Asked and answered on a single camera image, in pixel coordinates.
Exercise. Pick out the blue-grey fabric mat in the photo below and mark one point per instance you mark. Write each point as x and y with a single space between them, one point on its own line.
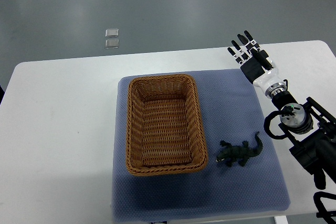
231 112

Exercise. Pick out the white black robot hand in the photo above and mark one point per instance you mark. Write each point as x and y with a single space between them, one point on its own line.
257 66

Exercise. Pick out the upper silver floor plate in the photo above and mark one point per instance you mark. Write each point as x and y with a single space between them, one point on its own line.
112 32

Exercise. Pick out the brown wicker basket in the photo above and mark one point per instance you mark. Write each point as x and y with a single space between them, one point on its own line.
164 133

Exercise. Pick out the white table leg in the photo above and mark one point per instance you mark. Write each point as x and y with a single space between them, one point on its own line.
281 220

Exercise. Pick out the dark toy crocodile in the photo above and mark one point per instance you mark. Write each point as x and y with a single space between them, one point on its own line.
241 154

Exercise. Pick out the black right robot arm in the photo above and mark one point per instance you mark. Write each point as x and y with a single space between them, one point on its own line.
309 126

